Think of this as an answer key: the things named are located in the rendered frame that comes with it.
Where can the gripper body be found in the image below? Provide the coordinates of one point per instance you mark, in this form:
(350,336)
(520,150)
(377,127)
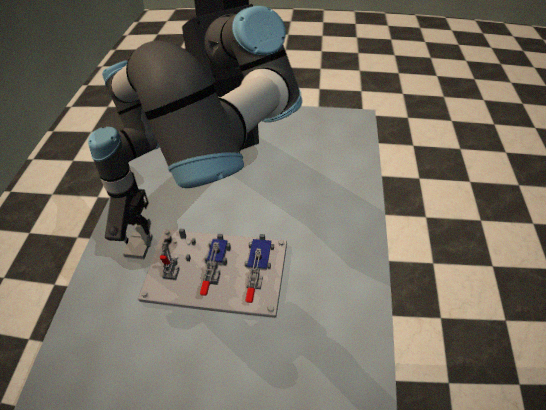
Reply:
(137,196)

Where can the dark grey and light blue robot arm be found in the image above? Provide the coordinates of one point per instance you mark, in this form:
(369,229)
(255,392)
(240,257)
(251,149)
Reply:
(200,140)

